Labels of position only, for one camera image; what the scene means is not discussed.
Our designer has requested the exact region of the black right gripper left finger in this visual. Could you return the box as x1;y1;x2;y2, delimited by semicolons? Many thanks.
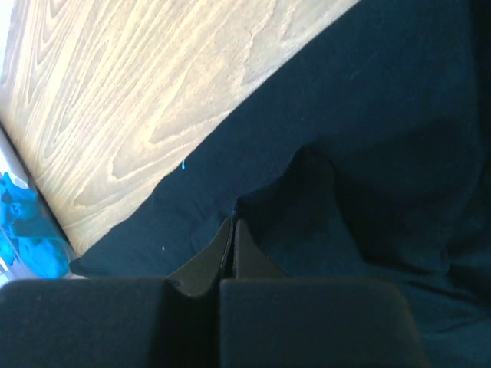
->
1;220;233;367

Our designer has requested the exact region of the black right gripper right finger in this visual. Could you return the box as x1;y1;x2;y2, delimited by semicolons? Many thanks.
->
219;221;430;367

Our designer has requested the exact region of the black t shirt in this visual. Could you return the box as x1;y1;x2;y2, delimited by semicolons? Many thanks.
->
71;1;490;367

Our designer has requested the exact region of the teal t shirt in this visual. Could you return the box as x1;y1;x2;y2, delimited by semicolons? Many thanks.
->
1;172;72;279

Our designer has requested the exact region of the clear plastic storage bin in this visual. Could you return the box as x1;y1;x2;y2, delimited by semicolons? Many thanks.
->
1;128;75;286

